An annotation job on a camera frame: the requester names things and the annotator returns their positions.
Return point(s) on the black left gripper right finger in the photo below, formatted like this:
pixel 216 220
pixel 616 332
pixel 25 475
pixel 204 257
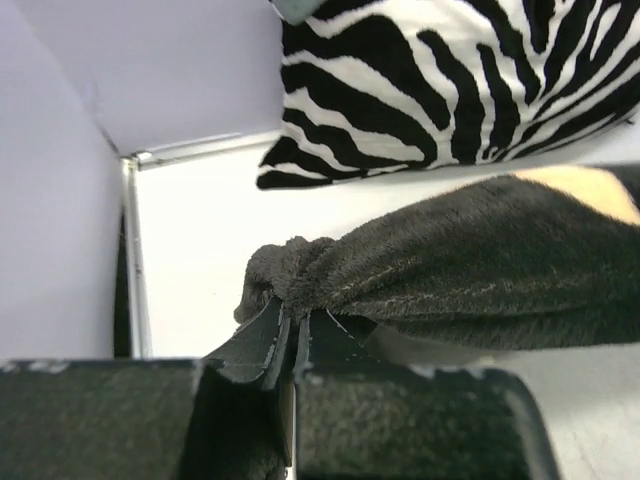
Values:
pixel 361 417

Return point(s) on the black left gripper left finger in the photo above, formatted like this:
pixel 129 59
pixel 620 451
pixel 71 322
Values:
pixel 224 416

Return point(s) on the black floral pillowcase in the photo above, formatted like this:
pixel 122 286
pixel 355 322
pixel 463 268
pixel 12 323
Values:
pixel 533 259

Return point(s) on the zebra print pillow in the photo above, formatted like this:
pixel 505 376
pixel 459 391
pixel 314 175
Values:
pixel 377 87

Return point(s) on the grey cloth behind zebra pillow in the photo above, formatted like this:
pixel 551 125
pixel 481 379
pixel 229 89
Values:
pixel 295 12

